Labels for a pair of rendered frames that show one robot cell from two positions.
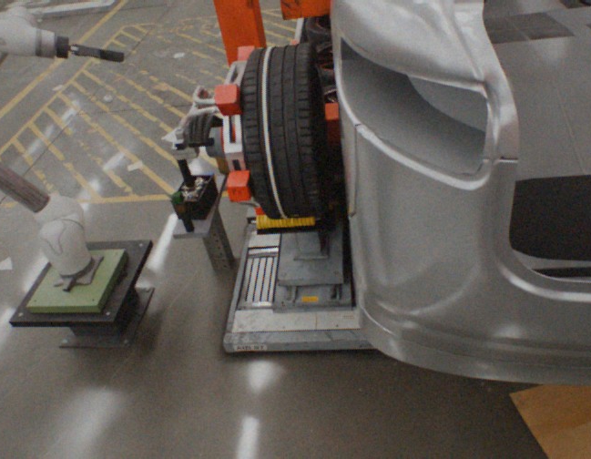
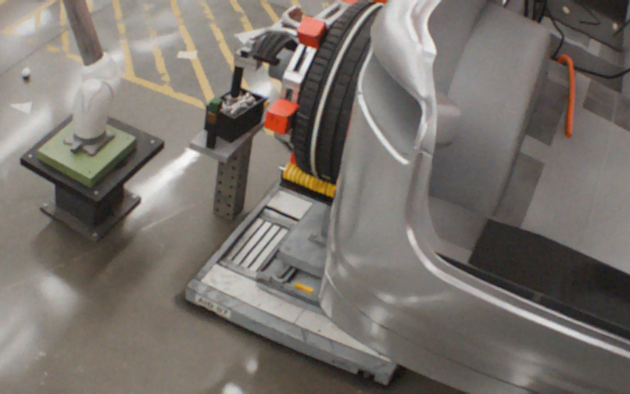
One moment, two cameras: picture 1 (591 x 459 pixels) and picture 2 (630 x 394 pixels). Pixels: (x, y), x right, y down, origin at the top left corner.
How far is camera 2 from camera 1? 1.25 m
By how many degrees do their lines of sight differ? 7
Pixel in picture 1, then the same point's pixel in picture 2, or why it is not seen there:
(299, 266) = (310, 248)
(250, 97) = (333, 39)
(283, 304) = (270, 280)
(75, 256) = (94, 121)
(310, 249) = not seen: hidden behind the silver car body
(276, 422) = (206, 380)
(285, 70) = not seen: hidden behind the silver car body
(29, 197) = (90, 48)
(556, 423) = not seen: outside the picture
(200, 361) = (156, 293)
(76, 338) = (55, 207)
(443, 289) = (373, 241)
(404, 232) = (360, 183)
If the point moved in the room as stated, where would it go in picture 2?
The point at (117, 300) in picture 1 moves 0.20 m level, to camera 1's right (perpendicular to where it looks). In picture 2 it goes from (109, 184) to (152, 198)
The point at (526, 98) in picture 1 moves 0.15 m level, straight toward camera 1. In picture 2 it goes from (577, 167) to (557, 183)
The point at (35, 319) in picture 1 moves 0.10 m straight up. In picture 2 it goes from (38, 166) to (38, 146)
